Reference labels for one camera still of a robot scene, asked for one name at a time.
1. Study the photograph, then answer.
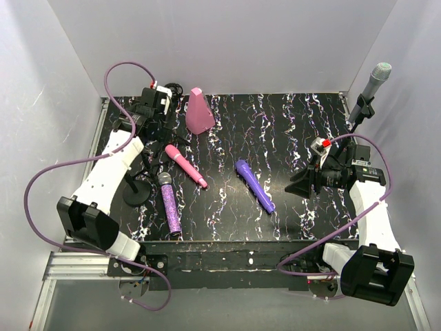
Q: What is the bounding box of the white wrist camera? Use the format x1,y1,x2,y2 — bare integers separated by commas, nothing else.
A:
310,137,331,168
151,81,172,115

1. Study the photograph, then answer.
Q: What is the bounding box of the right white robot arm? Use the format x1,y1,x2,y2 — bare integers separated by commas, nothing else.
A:
285,144,415,306

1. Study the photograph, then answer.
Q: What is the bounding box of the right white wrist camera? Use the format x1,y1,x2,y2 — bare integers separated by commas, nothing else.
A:
310,137,331,168

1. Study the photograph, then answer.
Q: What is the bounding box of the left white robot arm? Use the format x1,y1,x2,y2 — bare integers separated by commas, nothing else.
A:
57,86,173,261

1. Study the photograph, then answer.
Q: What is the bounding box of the purple plastic microphone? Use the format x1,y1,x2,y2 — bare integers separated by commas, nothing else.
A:
235,160,275,214

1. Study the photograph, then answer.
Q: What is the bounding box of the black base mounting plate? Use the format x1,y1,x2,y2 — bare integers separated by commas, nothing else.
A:
106,239,356,292

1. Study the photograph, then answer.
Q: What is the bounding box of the pink metronome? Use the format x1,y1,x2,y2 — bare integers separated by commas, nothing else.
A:
185,88,215,135

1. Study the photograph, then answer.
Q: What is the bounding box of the silver microphone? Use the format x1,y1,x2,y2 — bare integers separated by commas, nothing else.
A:
349,62,392,123

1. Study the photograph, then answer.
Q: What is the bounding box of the black clip mic stand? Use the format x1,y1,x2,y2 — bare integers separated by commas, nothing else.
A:
122,137,152,208

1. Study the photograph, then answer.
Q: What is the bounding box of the black round-base mic stand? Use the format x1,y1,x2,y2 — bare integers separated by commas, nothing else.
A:
334,94,375,161

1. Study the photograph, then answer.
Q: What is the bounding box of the black folding tripod stand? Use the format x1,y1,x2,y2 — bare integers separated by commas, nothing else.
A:
146,119,190,173

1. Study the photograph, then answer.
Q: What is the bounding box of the purple glitter microphone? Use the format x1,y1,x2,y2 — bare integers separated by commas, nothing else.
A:
158,172,182,237

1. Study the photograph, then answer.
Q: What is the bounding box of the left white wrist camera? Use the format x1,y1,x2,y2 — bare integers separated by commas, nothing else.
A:
151,81,172,115

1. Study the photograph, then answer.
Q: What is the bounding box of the pink microphone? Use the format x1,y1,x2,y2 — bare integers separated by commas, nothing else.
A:
165,144,208,188

